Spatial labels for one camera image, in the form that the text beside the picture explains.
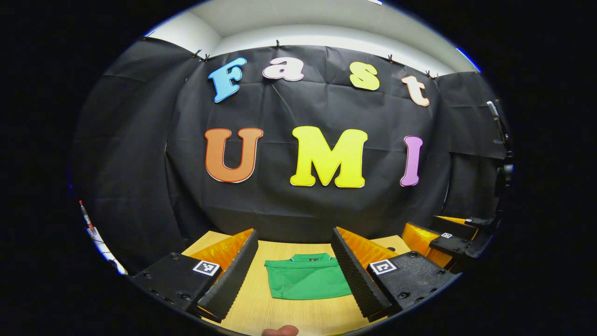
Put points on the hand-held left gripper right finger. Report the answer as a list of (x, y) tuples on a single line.
[(352, 277)]

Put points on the green T-shirt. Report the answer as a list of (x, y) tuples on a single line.
[(308, 280)]

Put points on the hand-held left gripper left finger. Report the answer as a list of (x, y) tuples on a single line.
[(235, 277)]

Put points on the black backdrop cloth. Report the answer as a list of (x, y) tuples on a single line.
[(326, 107)]

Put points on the white side desk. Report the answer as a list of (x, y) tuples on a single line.
[(105, 249)]

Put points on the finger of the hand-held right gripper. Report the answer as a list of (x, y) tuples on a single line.
[(454, 226), (422, 242)]

